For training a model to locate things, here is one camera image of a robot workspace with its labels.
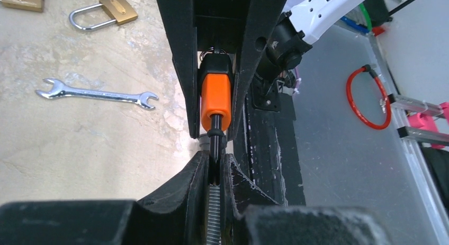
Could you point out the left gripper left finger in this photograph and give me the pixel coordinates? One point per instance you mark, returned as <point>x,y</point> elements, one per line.
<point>172,214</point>

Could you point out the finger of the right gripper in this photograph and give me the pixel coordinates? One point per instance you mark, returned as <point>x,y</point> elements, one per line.
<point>260,21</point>
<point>178,21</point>

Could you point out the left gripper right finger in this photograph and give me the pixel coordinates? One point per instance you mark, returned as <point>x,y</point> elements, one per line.
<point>250,216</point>

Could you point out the brass padlock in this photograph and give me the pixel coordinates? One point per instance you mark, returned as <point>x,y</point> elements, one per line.
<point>28,5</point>
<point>120,12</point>

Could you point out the orange padlock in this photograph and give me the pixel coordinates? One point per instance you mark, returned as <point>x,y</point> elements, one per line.
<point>216,83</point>

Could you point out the silver wrench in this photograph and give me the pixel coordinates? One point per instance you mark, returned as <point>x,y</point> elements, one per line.
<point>60,89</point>

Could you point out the red clamp fixture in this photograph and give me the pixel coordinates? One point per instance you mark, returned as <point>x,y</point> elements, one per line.
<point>425,121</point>

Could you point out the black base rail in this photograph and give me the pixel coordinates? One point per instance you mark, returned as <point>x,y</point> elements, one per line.
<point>266,147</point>

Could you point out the aluminium frame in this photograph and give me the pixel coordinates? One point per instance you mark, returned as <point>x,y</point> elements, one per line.
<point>412,61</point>

